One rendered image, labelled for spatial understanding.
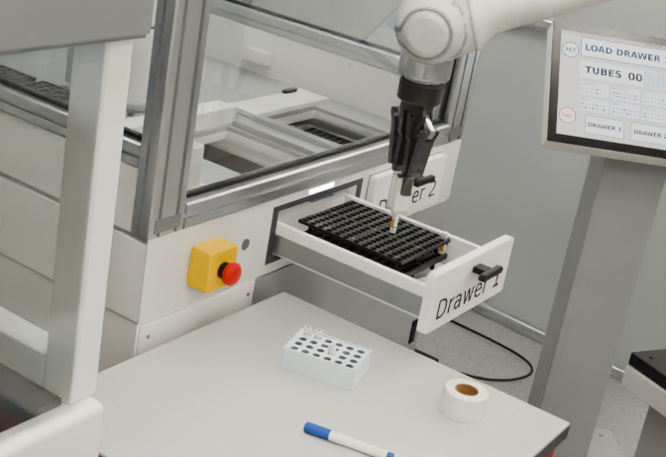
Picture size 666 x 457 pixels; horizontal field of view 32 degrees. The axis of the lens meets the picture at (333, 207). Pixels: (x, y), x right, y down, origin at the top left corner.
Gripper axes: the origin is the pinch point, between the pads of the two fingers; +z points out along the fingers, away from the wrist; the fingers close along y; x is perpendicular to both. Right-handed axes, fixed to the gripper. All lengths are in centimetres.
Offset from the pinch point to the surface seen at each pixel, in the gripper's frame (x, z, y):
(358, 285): 6.2, 16.2, -2.5
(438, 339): -100, 100, 121
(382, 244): -0.2, 11.0, 2.7
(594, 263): -87, 37, 45
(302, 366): 21.3, 23.5, -16.0
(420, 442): 11.0, 25.0, -37.4
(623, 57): -85, -14, 50
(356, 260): 6.7, 12.1, -1.2
